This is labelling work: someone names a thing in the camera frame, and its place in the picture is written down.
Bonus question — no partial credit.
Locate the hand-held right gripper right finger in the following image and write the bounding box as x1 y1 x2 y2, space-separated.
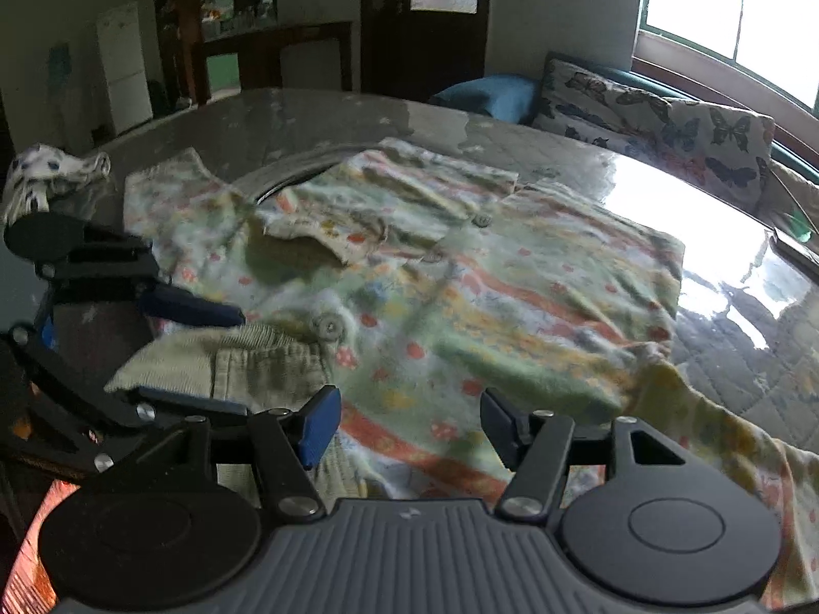
480 389 695 522

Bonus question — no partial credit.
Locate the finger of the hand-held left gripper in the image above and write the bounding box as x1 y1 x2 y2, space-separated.
6 326 252 470
37 242 248 329

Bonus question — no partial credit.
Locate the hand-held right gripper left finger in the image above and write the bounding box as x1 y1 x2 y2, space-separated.
128 385 342 522

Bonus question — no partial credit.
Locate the green corduroy garment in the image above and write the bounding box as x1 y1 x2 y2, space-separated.
104 325 362 503

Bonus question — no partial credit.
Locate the floral button-up shirt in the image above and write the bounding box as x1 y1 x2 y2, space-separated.
121 137 819 610

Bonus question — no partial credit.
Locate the white blue-spotted cloth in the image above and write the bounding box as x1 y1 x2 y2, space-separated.
0 144 114 228

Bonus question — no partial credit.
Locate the white refrigerator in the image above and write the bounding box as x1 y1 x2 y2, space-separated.
95 3 155 137

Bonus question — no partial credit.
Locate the dark wooden display cabinet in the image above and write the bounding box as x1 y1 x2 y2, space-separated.
152 0 280 107

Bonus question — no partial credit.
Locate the dark wooden counter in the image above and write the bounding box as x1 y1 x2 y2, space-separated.
203 20 355 102

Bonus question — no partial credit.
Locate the blue pillow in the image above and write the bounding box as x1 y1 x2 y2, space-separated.
428 75 545 126

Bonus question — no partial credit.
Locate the butterfly print cushion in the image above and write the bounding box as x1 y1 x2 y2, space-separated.
531 59 777 209

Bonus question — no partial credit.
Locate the dark wooden door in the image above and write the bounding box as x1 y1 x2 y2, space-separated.
360 0 495 103

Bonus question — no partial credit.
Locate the pale cushion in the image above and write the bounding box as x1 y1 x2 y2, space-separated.
766 159 819 234

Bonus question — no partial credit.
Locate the window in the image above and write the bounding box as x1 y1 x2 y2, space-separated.
632 0 819 111

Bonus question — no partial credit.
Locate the blue wall poster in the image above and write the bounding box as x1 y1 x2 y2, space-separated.
47 42 73 88

